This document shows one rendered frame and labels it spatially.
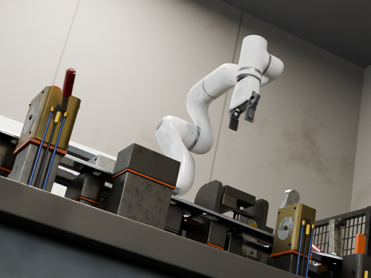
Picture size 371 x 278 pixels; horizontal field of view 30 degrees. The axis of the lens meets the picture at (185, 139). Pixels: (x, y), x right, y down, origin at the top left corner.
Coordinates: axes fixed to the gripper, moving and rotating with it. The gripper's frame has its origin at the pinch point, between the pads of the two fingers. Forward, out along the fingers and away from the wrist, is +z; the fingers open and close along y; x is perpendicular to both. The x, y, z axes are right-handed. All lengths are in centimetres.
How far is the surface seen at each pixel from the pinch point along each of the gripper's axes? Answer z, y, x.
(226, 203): 31.8, 9.5, -5.4
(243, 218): 30.6, 0.4, 6.6
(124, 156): 44, 44, -51
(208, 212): 46, 35, -24
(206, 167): -80, -214, 101
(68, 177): 45, 20, -55
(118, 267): 80, 94, -67
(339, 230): 26.5, 9.1, 36.8
